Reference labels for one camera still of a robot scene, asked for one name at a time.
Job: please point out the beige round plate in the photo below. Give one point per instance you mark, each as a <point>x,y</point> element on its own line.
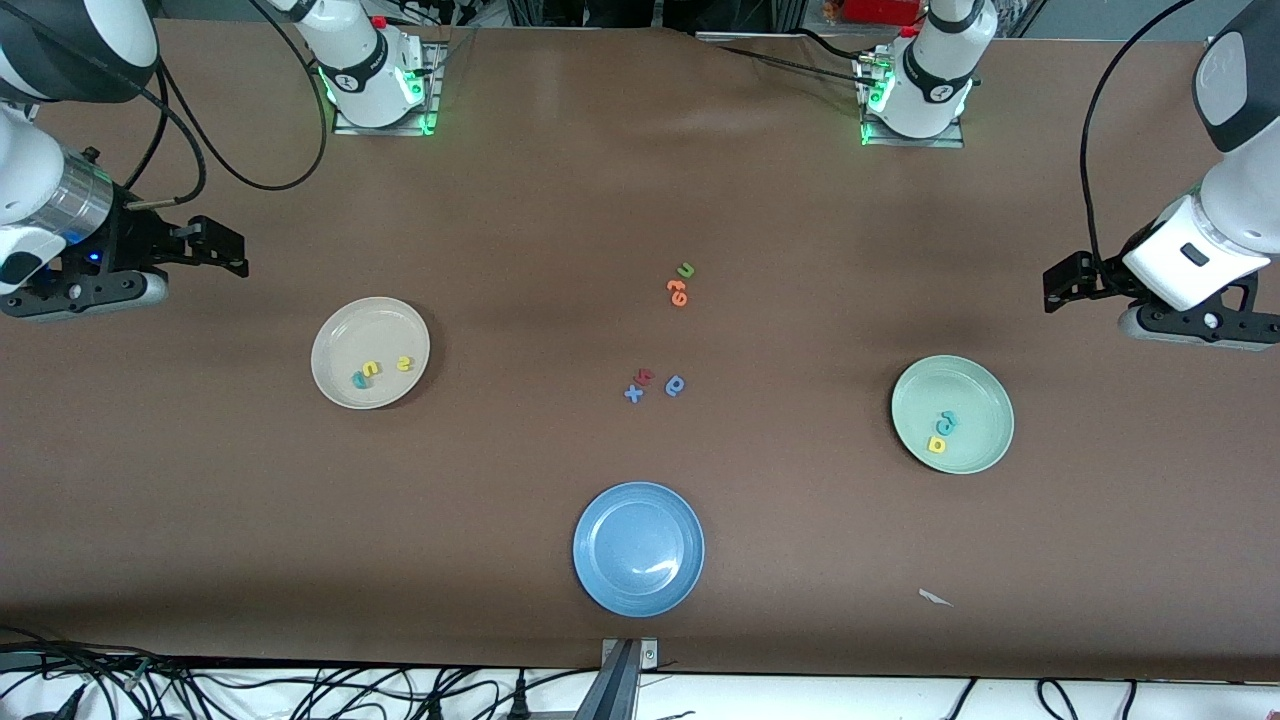
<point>350,330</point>

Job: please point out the blue foam letter a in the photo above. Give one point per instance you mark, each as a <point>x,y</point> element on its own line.
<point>681,391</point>

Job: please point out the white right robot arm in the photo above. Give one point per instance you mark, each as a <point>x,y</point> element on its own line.
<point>360,70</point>

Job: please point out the red box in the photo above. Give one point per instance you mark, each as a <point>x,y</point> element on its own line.
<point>880,10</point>

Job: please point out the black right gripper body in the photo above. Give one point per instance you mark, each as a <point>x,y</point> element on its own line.
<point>138,241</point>

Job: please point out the blue round plate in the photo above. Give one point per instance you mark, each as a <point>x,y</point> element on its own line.
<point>638,550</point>

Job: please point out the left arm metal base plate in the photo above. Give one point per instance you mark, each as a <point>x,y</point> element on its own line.
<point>920,142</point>

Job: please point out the grey aluminium profile beam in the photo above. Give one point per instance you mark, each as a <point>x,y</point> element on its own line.
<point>612,690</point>

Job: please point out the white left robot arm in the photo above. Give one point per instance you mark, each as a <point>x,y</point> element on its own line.
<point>1240,210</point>

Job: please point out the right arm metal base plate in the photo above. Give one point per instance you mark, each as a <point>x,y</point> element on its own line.
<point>430,70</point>

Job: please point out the pale green round plate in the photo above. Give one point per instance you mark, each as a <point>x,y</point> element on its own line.
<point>980,400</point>

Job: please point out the silver table edge bracket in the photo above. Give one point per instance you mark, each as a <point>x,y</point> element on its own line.
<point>648,655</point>

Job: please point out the white paper scrap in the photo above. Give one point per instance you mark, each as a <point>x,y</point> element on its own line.
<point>935,598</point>

